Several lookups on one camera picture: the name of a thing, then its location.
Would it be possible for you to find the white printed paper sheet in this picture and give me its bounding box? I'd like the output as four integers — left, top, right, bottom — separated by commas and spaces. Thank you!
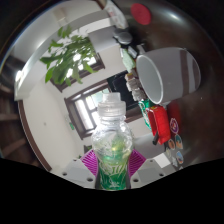
104, 0, 129, 29

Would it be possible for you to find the dark grey round gadget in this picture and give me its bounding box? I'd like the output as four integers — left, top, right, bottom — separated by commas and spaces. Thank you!
113, 28, 134, 46

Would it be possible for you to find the brown-framed window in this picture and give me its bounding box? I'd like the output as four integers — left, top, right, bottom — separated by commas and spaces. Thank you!
49, 53, 105, 93

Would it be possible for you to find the clear green-labelled drink bottle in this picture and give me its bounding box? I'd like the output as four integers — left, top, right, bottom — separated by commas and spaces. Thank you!
90, 92, 135, 192

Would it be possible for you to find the flat green book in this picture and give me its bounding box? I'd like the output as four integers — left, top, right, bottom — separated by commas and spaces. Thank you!
120, 48, 137, 73

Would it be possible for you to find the brown wooden glazed door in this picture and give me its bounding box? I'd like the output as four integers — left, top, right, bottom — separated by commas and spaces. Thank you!
64, 79, 143, 139

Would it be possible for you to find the flat round red coaster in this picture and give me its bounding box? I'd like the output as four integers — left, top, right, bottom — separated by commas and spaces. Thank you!
129, 3, 153, 26

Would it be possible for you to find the white mug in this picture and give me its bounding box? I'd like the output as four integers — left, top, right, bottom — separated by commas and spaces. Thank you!
135, 46, 203, 106

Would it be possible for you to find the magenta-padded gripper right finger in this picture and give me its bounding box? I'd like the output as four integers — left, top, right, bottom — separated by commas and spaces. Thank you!
127, 148, 168, 189

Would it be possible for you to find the red plastic box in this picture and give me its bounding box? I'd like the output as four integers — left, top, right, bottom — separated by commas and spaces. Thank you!
146, 105, 173, 146

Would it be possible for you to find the potted plant in white pot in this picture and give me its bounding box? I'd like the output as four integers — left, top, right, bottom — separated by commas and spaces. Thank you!
39, 25, 121, 86

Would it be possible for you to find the green box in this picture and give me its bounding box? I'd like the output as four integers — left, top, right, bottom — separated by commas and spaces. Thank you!
138, 99, 154, 129

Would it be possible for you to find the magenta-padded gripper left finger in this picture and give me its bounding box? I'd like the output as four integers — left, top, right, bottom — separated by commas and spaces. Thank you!
57, 149, 99, 189

